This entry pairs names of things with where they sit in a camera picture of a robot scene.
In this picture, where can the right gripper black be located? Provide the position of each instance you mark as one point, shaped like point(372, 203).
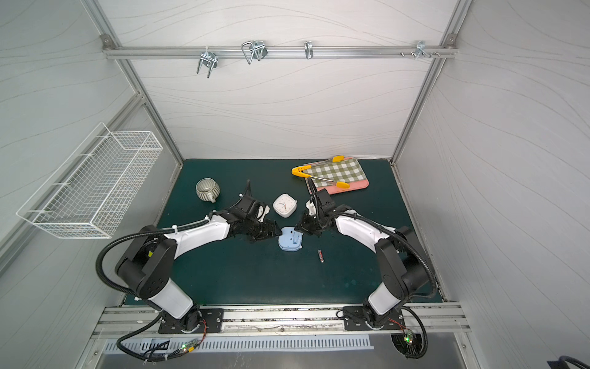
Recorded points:
point(306, 224)

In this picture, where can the pink tray checkered cloth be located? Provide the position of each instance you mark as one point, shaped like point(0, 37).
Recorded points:
point(349, 171)

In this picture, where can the white wire basket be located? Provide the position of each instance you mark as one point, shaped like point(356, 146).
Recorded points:
point(88, 195)

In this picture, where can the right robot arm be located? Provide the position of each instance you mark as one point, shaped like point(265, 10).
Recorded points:
point(405, 269)

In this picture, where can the yellow steel tongs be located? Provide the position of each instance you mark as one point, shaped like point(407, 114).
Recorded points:
point(299, 172)

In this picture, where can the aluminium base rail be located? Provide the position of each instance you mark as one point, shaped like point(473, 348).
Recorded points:
point(312, 319)

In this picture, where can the aluminium crossbar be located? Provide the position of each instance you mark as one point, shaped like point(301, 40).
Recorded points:
point(274, 52)

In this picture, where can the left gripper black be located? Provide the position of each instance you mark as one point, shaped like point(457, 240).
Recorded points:
point(266, 231)

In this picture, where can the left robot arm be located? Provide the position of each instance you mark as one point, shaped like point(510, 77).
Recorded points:
point(147, 265)

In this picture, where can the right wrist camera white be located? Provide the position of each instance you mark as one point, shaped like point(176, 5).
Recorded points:
point(311, 208)

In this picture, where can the metal hook clamp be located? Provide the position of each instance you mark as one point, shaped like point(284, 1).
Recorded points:
point(254, 50)
point(421, 50)
point(208, 61)
point(308, 50)

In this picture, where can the white alarm clock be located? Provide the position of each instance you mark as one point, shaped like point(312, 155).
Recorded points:
point(285, 205)

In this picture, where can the blue alarm clock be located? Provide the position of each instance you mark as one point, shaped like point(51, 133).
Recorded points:
point(290, 240)

